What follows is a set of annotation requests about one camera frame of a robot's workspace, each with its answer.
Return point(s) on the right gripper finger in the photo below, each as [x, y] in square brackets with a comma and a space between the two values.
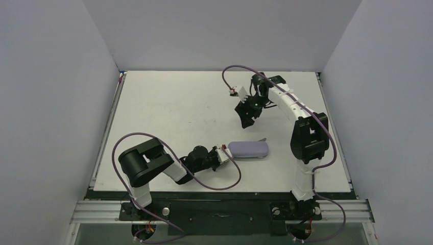
[253, 114]
[239, 109]

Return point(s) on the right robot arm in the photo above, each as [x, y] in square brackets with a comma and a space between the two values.
[309, 140]

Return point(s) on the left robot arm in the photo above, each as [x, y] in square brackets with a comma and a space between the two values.
[145, 161]

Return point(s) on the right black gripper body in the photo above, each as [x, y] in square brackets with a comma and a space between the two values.
[249, 109]

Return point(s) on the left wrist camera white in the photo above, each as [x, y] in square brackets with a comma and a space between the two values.
[223, 153]

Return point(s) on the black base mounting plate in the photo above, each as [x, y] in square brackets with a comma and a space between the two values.
[229, 213]

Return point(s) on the lavender umbrella case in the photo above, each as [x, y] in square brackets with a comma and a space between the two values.
[249, 149]

